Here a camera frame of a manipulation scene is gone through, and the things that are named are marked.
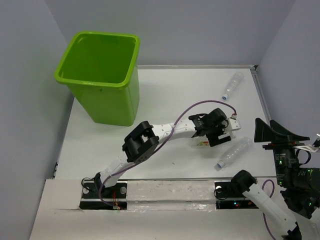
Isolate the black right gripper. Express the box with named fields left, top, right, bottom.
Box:
left=253, top=116, right=308, bottom=185

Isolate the clear square plastic bottle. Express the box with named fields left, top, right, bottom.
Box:
left=191, top=136, right=210, bottom=148

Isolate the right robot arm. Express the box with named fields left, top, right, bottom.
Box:
left=230, top=118, right=320, bottom=240

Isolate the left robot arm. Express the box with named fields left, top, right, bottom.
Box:
left=93, top=108, right=238, bottom=198

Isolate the green plastic bin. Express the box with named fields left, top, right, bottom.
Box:
left=54, top=31, right=140, bottom=126

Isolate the clear bottle blue cap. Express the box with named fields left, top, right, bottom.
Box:
left=216, top=137, right=253, bottom=170

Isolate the clear bottle far corner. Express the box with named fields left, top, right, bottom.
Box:
left=221, top=72, right=245, bottom=100

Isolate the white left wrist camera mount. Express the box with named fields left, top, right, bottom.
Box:
left=224, top=116, right=241, bottom=139

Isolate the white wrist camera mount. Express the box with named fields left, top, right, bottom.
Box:
left=295, top=133, right=320, bottom=153
left=224, top=116, right=241, bottom=139

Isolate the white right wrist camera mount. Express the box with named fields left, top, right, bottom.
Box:
left=295, top=133, right=320, bottom=153

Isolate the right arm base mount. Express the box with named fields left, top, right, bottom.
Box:
left=213, top=181, right=258, bottom=210

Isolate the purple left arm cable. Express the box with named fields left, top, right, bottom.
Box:
left=98, top=100, right=238, bottom=211

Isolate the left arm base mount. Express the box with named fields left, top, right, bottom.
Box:
left=79, top=177, right=128, bottom=211

